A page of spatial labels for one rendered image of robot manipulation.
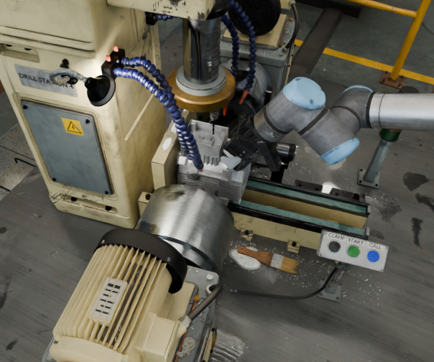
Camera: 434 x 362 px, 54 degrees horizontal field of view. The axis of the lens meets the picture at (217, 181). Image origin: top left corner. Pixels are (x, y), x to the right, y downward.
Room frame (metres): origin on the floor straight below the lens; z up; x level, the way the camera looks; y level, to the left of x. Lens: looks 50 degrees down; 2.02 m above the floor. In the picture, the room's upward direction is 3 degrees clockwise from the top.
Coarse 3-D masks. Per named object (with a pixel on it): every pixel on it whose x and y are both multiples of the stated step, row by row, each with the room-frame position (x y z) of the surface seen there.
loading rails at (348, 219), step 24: (264, 192) 0.89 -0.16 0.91; (288, 192) 0.89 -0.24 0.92; (312, 192) 0.89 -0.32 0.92; (240, 216) 0.80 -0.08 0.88; (264, 216) 0.79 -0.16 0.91; (288, 216) 0.79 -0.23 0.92; (312, 216) 0.85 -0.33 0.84; (336, 216) 0.83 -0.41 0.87; (360, 216) 0.82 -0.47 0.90; (288, 240) 0.77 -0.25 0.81; (312, 240) 0.75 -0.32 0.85
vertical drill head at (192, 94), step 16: (192, 32) 0.87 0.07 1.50; (208, 32) 0.87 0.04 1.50; (192, 48) 0.87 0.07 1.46; (208, 48) 0.87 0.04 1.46; (192, 64) 0.87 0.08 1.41; (208, 64) 0.87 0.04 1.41; (176, 80) 0.89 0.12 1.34; (192, 80) 0.87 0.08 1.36; (208, 80) 0.87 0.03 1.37; (224, 80) 0.89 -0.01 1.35; (176, 96) 0.84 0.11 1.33; (192, 96) 0.84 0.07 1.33; (208, 96) 0.85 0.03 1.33; (224, 96) 0.85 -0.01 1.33
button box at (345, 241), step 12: (324, 240) 0.61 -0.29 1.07; (336, 240) 0.61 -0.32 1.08; (348, 240) 0.61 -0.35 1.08; (360, 240) 0.60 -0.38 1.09; (324, 252) 0.58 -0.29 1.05; (336, 252) 0.58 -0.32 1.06; (360, 252) 0.58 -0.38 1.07; (384, 252) 0.58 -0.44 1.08; (360, 264) 0.56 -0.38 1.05; (372, 264) 0.55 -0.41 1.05; (384, 264) 0.55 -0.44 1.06
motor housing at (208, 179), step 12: (180, 168) 0.85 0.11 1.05; (204, 168) 0.84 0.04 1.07; (216, 168) 0.84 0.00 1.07; (180, 180) 0.83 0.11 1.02; (192, 180) 0.82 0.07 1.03; (204, 180) 0.81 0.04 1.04; (216, 180) 0.81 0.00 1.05; (240, 180) 0.81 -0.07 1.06; (228, 192) 0.79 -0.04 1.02; (240, 192) 0.80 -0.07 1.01
